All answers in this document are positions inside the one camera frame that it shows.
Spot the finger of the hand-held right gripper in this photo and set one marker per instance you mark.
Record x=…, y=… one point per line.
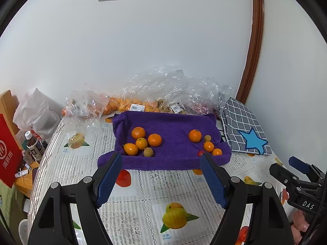
x=299, y=162
x=281, y=172

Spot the white plastic bag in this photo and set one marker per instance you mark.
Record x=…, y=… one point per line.
x=35, y=109

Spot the green cloth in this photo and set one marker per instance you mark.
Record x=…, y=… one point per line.
x=7, y=206

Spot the clear plastic bag of longans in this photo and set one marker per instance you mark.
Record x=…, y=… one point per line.
x=176, y=108

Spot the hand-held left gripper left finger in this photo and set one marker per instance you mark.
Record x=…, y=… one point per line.
x=108, y=178

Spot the clear drink bottle white label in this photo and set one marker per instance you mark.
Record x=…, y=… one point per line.
x=35, y=149

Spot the wooden side table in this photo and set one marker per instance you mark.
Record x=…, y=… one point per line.
x=25, y=183

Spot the large orange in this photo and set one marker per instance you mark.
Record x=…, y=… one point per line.
x=154, y=139

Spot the purple towel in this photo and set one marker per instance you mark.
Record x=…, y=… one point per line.
x=173, y=130

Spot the clear plastic bag of oranges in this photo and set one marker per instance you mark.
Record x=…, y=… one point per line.
x=122, y=104

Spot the red box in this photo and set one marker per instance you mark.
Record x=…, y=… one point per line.
x=7, y=153

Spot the brown wooden door frame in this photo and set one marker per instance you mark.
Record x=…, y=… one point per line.
x=255, y=43

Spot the fruit print tablecloth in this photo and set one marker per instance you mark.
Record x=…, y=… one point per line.
x=143, y=183

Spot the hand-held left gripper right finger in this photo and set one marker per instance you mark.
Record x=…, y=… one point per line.
x=213, y=181

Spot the small orange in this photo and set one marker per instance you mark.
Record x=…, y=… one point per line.
x=138, y=132

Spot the red cherry tomato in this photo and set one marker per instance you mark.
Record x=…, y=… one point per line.
x=201, y=153

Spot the brown longan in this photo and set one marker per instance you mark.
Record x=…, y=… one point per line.
x=148, y=152
x=207, y=138

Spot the clear plastic bag red fruit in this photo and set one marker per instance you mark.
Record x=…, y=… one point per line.
x=204, y=107

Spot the grey checked cushion blue star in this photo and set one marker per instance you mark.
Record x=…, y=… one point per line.
x=235, y=117

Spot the person's right hand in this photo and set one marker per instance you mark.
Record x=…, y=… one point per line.
x=299, y=225

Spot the dark drink bottle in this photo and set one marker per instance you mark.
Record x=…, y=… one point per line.
x=43, y=143

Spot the crumpled clear plastic bag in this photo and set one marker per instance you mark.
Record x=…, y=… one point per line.
x=84, y=104

